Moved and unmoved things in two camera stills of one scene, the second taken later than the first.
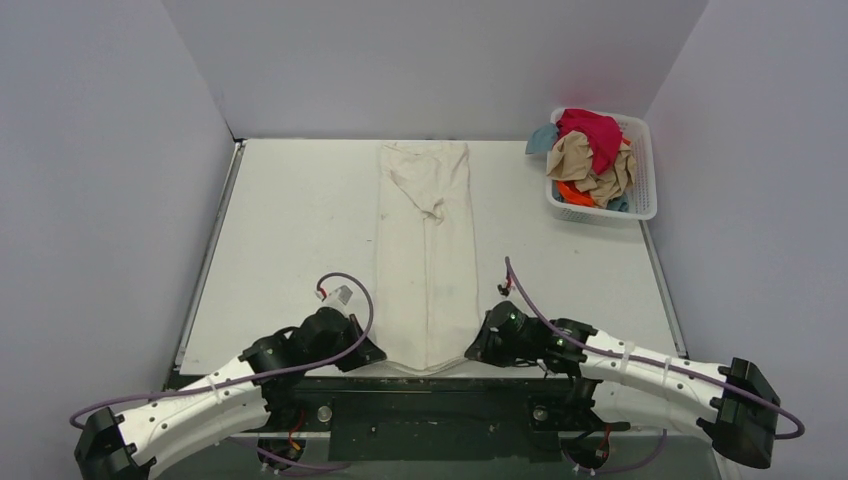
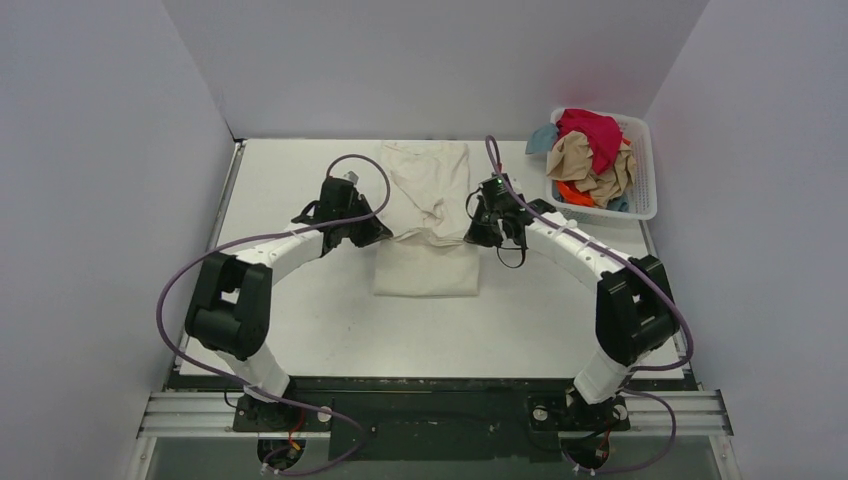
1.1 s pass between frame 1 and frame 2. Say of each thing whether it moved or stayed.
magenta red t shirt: stayed
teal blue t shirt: stayed
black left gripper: moved
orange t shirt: stayed
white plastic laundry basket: stayed
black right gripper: moved
